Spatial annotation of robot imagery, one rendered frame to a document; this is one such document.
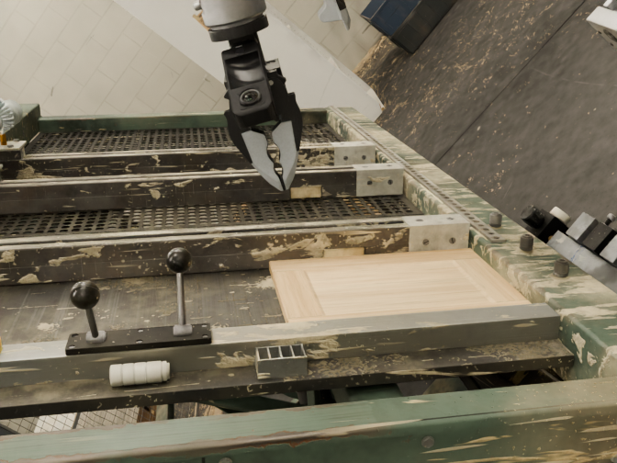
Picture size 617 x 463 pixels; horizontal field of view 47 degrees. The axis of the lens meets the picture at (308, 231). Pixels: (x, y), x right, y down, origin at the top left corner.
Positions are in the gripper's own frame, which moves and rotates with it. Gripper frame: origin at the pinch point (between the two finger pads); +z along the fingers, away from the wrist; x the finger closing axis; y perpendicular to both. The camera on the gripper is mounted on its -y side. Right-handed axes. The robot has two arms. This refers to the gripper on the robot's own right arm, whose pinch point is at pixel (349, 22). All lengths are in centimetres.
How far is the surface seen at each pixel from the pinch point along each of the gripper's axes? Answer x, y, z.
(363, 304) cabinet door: 52, 18, 33
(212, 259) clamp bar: 32, 42, 24
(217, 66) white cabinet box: -347, 75, 60
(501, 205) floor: -131, -41, 127
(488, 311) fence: 61, 0, 37
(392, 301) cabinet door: 51, 13, 35
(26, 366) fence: 70, 62, 10
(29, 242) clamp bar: 31, 71, 7
